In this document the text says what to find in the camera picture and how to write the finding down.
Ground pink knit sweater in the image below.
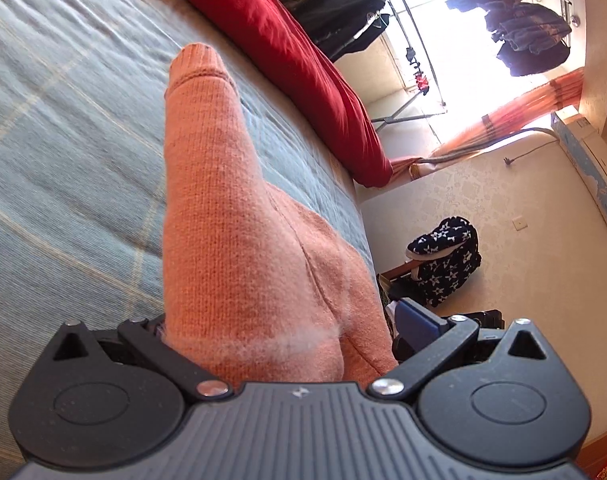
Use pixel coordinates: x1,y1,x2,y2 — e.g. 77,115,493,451
160,42,400,386

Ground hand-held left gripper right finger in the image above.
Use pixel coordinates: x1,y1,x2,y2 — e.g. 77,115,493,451
368,297,554,404

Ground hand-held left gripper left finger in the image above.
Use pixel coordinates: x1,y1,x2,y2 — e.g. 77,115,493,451
50,312,234,402

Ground grey power cable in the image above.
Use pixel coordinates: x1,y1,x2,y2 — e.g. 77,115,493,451
503,130,561,167

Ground red duvet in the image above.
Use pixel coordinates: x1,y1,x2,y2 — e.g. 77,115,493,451
140,0,395,190

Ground black jackets on rack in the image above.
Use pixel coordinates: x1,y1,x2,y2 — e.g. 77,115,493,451
283,0,400,61

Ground metal clothes rack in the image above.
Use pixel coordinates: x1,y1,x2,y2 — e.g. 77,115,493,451
368,0,451,133

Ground black star-patterned backpack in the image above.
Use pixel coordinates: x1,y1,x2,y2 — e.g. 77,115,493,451
406,216,483,309

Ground blue-grey plaid blanket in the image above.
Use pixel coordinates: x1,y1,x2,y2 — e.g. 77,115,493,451
0,0,379,466

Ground row of dark hanging clothes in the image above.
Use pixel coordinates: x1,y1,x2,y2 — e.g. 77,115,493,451
446,0,573,77

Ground white air conditioner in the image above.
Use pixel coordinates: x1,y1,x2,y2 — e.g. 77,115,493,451
550,106,607,235

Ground orange curtain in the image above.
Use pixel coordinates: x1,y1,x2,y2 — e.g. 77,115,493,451
387,66,585,182

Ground red patterned paper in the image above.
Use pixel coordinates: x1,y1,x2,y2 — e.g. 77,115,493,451
581,437,607,480

